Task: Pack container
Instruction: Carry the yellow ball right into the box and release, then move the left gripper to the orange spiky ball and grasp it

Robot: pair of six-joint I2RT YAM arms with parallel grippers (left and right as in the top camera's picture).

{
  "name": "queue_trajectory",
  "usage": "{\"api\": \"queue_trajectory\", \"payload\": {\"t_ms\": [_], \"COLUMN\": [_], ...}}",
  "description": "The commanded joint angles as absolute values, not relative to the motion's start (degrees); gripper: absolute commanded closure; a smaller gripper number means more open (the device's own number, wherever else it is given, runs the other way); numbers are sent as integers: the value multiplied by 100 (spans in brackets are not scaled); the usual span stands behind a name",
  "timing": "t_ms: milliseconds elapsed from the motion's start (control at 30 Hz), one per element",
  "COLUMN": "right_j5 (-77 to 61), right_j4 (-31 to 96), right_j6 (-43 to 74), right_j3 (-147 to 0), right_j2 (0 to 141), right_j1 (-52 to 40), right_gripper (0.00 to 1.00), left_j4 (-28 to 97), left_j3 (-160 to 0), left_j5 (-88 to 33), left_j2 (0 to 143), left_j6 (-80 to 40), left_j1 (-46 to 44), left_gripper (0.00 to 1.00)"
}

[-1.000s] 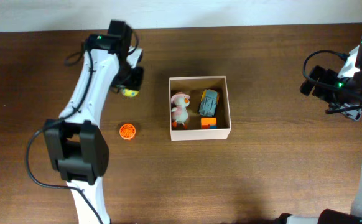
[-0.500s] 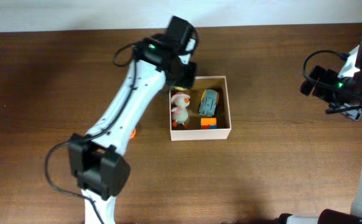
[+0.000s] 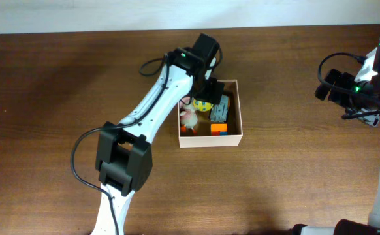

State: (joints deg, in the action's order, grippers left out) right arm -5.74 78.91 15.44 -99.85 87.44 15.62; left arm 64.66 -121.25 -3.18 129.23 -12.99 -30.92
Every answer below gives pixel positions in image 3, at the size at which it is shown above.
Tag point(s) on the yellow and grey toy truck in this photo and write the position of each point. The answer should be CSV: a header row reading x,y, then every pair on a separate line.
x,y
219,112

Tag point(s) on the multicolour puzzle cube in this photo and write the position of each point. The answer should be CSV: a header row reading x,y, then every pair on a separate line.
x,y
218,129

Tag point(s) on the white duck toy pink hat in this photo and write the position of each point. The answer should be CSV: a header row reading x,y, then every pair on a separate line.
x,y
187,115

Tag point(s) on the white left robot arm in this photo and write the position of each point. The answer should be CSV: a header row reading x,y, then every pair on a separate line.
x,y
124,158

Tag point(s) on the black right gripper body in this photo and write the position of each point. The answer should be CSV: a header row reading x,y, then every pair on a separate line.
x,y
354,101

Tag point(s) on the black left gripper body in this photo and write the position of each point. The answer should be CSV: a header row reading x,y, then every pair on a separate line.
x,y
212,94

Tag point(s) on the yellow ball blue letters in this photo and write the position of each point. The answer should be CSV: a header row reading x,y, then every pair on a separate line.
x,y
202,106

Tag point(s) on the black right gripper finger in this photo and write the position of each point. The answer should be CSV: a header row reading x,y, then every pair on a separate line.
x,y
332,76
321,92

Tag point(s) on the beige open cardboard box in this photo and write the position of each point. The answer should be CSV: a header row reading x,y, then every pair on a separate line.
x,y
204,138

